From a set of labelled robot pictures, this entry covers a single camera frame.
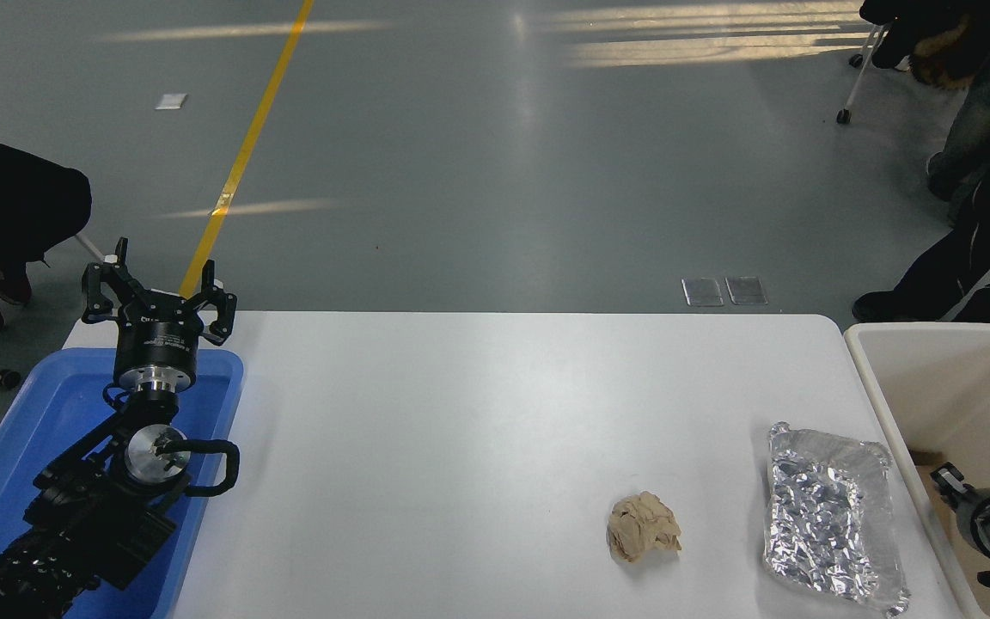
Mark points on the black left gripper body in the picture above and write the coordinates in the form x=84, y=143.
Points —
x=157, y=337

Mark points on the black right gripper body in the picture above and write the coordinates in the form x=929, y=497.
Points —
x=986, y=520

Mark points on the silver foil plate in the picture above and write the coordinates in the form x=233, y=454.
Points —
x=821, y=516

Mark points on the metal floor plate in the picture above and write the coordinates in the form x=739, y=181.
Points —
x=702, y=291
x=746, y=291

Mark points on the white chair leg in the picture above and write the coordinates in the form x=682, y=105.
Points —
x=89, y=248

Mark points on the large pale plastic bin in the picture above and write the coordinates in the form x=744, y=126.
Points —
x=942, y=378

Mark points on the blue plastic tray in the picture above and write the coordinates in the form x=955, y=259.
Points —
x=48, y=413

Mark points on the seated person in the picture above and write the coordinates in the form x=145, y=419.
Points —
x=5, y=198

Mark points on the crumpled tan paper ball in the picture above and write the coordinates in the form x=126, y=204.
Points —
x=643, y=529

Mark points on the standing person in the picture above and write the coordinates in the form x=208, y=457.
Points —
x=976, y=112

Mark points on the white wheeled frame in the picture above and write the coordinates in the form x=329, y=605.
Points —
x=861, y=73

